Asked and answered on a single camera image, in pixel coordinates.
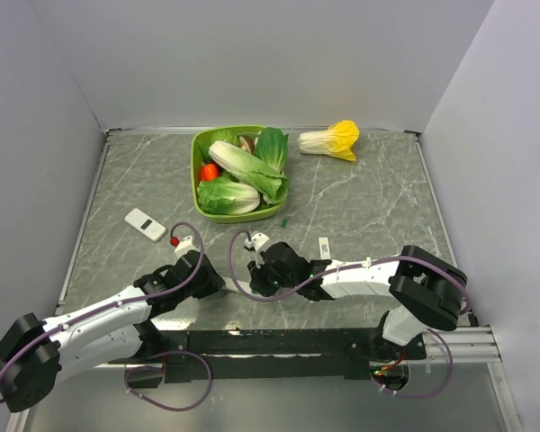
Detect white remote battery cover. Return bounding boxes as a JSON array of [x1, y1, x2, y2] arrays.
[[319, 237, 331, 259]]

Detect slim white remote control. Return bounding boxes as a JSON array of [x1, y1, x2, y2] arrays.
[[223, 277, 253, 294]]

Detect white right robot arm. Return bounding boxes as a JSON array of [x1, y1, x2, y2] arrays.
[[245, 233, 467, 359]]

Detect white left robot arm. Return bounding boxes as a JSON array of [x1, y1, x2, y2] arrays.
[[0, 251, 224, 413]]

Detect wide white remote control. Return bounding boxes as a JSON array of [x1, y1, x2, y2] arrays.
[[124, 208, 167, 243]]

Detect green plastic bowl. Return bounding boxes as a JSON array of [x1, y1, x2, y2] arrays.
[[191, 125, 284, 224]]

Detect white green cabbage toy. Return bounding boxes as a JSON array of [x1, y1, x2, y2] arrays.
[[197, 177, 260, 215]]

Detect orange pepper toy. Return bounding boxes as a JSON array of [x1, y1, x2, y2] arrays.
[[200, 163, 221, 182]]

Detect green bok choy toy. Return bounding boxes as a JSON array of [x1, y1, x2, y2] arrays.
[[255, 127, 289, 173]]

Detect brown mushroom toy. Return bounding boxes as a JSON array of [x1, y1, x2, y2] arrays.
[[238, 136, 256, 154]]

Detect yellow napa cabbage toy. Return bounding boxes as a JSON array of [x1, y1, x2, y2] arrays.
[[298, 120, 360, 162]]

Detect green leafy lettuce toy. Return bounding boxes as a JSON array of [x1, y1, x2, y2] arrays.
[[197, 129, 239, 163]]

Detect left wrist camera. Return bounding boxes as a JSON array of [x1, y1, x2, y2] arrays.
[[169, 235, 198, 259]]

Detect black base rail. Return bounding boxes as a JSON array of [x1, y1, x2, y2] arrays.
[[128, 328, 427, 390]]

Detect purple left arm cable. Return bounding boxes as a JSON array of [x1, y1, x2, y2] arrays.
[[0, 220, 213, 411]]

